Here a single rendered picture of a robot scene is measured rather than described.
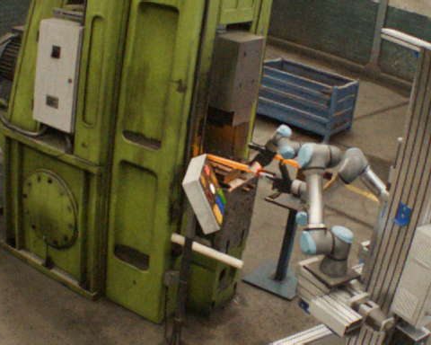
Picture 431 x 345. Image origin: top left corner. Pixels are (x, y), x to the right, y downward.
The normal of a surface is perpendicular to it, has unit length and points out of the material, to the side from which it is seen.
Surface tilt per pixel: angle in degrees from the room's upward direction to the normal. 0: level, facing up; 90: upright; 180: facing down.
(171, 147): 89
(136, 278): 90
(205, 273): 89
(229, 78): 90
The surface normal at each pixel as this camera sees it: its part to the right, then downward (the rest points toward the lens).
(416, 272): -0.82, 0.11
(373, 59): -0.65, 0.21
